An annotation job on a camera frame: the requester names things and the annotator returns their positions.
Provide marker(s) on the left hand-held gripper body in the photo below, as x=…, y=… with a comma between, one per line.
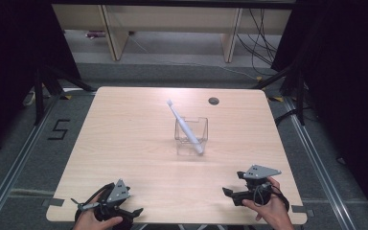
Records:
x=118, y=191

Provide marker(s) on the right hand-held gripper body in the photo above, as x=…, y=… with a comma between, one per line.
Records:
x=258, y=172

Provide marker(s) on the clear plastic cup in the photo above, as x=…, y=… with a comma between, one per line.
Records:
x=201, y=127

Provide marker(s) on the white electric toothbrush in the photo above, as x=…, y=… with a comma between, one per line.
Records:
x=187, y=127

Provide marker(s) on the person's left hand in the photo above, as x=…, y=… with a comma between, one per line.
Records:
x=87, y=220

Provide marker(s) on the person's right hand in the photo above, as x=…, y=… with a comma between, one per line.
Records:
x=273, y=212

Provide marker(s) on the grey tape strip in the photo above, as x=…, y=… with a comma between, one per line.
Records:
x=53, y=202
x=303, y=211

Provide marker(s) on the yellow tape piece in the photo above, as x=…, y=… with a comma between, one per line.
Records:
x=277, y=99
x=66, y=96

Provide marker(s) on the black metal stand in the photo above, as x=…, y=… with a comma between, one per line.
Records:
x=300, y=96
x=39, y=96

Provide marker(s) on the black curtain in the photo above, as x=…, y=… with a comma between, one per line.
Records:
x=348, y=80
x=9, y=64

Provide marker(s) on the small pink object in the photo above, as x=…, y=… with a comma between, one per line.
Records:
x=95, y=34

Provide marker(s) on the light wooden shelf unit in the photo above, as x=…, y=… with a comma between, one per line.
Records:
x=172, y=19

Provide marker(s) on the metal floor rail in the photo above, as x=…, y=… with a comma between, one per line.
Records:
x=16, y=166
x=319, y=166

